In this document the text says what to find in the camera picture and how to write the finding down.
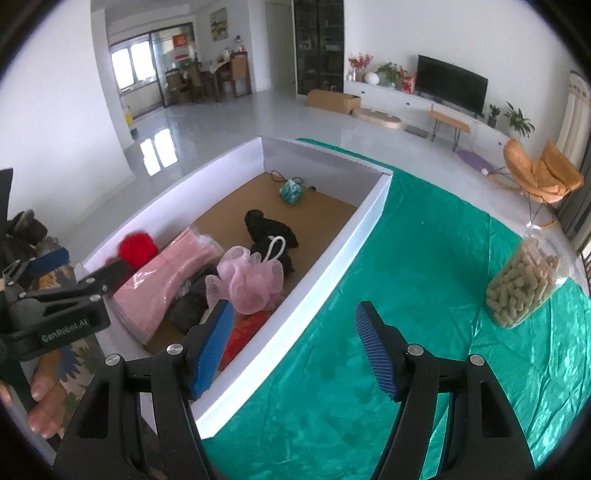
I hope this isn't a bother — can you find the red snack packet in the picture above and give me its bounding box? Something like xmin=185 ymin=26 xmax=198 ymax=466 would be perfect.
xmin=218 ymin=311 xmax=271 ymax=372

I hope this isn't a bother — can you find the black plastic bag roll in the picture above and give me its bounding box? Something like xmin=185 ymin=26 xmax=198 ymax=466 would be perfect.
xmin=167 ymin=265 xmax=217 ymax=335

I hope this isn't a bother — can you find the pink mesh bath sponge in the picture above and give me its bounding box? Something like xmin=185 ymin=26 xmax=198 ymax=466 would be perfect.
xmin=205 ymin=246 xmax=284 ymax=316

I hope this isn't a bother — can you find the red yarn ball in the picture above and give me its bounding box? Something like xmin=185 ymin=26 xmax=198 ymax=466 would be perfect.
xmin=117 ymin=232 xmax=159 ymax=270

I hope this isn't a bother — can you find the pink packaged cloth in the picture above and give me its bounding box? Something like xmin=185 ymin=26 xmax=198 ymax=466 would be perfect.
xmin=113 ymin=227 xmax=223 ymax=345

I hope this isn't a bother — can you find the black lace hair accessory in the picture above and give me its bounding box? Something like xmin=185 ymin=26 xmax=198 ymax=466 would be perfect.
xmin=245 ymin=209 xmax=298 ymax=277

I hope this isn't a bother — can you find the teal patterned small pouch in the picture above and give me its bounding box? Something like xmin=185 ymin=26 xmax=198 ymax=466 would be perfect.
xmin=279 ymin=179 xmax=304 ymax=206

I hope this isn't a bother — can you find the person's hand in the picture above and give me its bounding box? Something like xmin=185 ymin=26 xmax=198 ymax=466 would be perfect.
xmin=27 ymin=351 xmax=67 ymax=439

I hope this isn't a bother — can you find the green satin tablecloth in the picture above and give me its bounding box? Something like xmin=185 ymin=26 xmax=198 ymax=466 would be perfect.
xmin=200 ymin=137 xmax=591 ymax=480

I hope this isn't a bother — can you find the white cardboard storage box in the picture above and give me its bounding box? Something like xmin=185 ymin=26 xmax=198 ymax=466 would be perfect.
xmin=75 ymin=137 xmax=392 ymax=439

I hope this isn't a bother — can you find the clear jar of puffed snacks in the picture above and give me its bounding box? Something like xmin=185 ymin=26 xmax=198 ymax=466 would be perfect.
xmin=485 ymin=224 xmax=573 ymax=329

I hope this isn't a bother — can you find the orange lounge chair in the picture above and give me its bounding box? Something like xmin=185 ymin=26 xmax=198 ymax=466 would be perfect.
xmin=486 ymin=138 xmax=584 ymax=229

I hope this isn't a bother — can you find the wooden bench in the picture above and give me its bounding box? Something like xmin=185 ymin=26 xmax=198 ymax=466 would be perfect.
xmin=429 ymin=110 xmax=471 ymax=151

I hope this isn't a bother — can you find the brown cardboard box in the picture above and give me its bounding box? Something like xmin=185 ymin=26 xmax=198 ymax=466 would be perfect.
xmin=307 ymin=89 xmax=362 ymax=115

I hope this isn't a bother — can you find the green potted plant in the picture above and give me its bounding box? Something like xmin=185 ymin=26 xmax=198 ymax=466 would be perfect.
xmin=503 ymin=102 xmax=536 ymax=138

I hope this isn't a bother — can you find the black television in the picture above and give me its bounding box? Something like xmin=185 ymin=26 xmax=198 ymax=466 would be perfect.
xmin=415 ymin=55 xmax=489 ymax=116

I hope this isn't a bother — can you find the black display cabinet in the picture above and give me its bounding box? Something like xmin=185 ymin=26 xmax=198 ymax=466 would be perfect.
xmin=293 ymin=0 xmax=345 ymax=96

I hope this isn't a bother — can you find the white standing air conditioner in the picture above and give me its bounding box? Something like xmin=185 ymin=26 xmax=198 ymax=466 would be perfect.
xmin=557 ymin=70 xmax=590 ymax=169

